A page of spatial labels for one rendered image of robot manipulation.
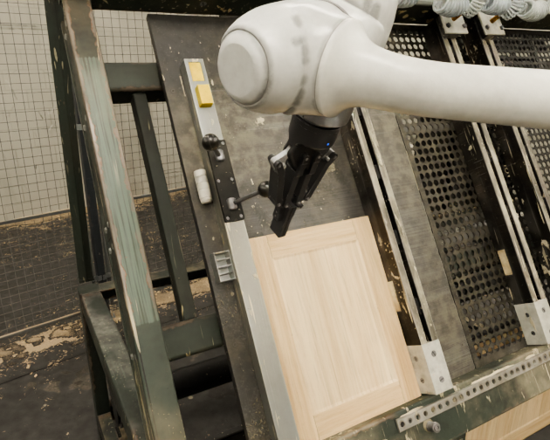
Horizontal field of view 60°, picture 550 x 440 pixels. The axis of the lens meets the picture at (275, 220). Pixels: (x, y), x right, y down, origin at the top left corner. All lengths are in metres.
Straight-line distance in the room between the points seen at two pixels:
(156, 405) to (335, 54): 0.76
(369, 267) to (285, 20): 0.90
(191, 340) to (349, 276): 0.43
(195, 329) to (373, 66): 0.79
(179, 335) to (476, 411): 0.80
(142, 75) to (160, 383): 0.73
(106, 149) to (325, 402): 0.75
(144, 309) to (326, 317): 0.45
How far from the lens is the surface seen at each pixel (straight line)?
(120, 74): 1.27
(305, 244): 1.20
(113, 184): 1.06
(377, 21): 0.64
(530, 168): 1.79
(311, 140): 0.71
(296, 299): 1.17
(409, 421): 1.29
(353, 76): 0.49
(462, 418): 1.41
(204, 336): 1.13
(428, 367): 1.31
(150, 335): 1.02
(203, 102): 1.18
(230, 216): 1.10
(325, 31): 0.50
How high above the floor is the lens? 1.71
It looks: 19 degrees down
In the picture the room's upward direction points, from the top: straight up
